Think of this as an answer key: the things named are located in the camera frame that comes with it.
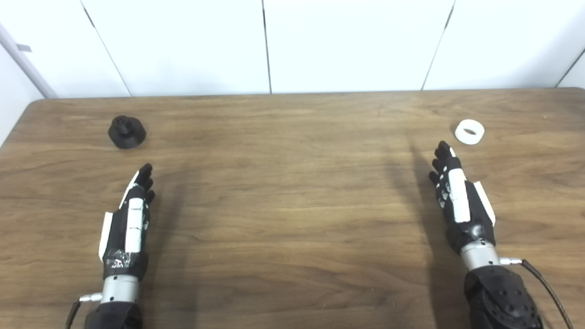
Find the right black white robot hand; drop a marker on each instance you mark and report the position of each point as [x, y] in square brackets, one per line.
[470, 219]

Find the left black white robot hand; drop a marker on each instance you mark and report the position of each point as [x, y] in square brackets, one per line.
[114, 237]

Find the round black plastic part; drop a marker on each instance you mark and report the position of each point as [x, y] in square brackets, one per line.
[127, 135]

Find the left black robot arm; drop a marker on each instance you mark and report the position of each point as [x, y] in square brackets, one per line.
[116, 315]

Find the grey wall pole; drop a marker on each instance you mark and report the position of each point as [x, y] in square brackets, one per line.
[27, 67]

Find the small grey wall bracket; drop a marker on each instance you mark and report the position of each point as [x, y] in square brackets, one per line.
[23, 47]

